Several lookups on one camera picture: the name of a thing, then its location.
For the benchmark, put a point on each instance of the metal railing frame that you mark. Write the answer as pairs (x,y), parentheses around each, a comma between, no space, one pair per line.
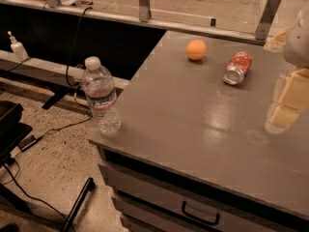
(234,20)

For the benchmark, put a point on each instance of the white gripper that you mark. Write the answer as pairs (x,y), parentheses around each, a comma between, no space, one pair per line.
(298,43)

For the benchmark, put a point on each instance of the grey drawer cabinet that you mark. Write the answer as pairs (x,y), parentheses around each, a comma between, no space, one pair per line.
(188,136)

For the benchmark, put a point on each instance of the orange fruit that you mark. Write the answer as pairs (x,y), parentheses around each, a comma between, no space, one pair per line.
(196,50)

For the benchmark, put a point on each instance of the black power adapter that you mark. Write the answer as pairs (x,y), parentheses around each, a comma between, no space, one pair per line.
(27,143)

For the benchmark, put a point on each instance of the black metal stand leg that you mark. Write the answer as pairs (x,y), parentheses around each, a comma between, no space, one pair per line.
(88,186)

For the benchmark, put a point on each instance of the red soda can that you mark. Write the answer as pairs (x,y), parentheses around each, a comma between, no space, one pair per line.
(237,68)

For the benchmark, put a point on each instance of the clear plastic water bottle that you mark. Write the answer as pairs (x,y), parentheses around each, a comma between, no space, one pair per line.
(98,85)

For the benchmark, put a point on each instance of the black drawer handle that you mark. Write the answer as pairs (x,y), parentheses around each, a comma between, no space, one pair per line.
(205,216)

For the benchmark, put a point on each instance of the white pump dispenser bottle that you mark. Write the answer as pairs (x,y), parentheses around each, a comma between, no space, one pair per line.
(18,48)

